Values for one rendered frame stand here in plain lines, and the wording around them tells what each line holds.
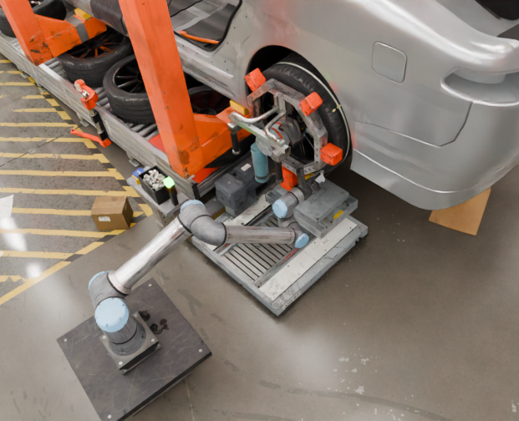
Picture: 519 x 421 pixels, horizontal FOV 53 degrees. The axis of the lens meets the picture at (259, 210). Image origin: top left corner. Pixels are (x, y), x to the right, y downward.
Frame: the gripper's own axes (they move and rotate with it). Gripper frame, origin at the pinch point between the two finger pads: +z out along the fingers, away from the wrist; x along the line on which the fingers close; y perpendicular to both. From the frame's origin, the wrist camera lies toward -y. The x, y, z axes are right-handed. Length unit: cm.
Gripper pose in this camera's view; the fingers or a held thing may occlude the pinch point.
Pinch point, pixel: (321, 170)
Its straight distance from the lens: 296.4
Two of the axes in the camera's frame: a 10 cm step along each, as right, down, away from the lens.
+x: 4.2, -1.1, -9.0
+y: 5.6, 8.1, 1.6
